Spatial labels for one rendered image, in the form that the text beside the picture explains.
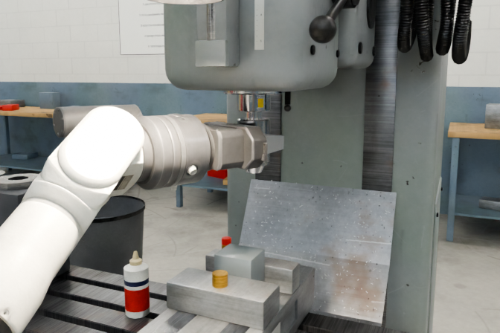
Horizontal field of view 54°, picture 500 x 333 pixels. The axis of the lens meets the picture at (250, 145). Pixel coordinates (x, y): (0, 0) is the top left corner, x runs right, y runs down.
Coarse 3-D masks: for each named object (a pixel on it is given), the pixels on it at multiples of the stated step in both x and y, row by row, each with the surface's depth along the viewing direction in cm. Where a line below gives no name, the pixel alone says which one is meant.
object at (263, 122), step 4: (240, 120) 68; (244, 120) 67; (248, 120) 67; (252, 120) 67; (256, 120) 67; (260, 120) 67; (264, 120) 67; (268, 120) 68; (244, 124) 67; (248, 124) 67; (252, 124) 67; (256, 124) 67; (260, 124) 67; (264, 124) 67; (268, 124) 68
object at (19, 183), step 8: (0, 176) 96; (8, 176) 95; (16, 176) 95; (24, 176) 95; (32, 176) 95; (0, 184) 89; (8, 184) 89; (16, 184) 89; (24, 184) 90; (0, 192) 88; (8, 192) 88; (16, 192) 88; (24, 192) 88; (0, 200) 88; (8, 200) 87; (16, 200) 86; (0, 208) 88; (8, 208) 87; (0, 216) 88; (8, 216) 88; (0, 224) 89; (64, 264) 98; (64, 272) 98
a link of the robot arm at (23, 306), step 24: (24, 216) 43; (48, 216) 44; (0, 240) 41; (24, 240) 41; (48, 240) 43; (72, 240) 45; (0, 264) 39; (24, 264) 40; (48, 264) 42; (0, 288) 38; (24, 288) 39; (0, 312) 37; (24, 312) 39
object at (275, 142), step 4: (268, 136) 67; (272, 136) 67; (276, 136) 68; (280, 136) 68; (268, 140) 67; (272, 140) 67; (276, 140) 68; (280, 140) 68; (268, 144) 67; (272, 144) 67; (276, 144) 68; (280, 144) 68; (268, 148) 67; (272, 148) 68; (276, 148) 68; (280, 148) 68; (268, 152) 67
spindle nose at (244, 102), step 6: (240, 96) 67; (246, 96) 66; (252, 96) 66; (258, 96) 66; (264, 96) 67; (270, 96) 68; (240, 102) 67; (246, 102) 66; (252, 102) 66; (264, 102) 67; (270, 102) 68; (240, 108) 67; (246, 108) 67; (252, 108) 66; (258, 108) 66; (264, 108) 67; (270, 108) 68
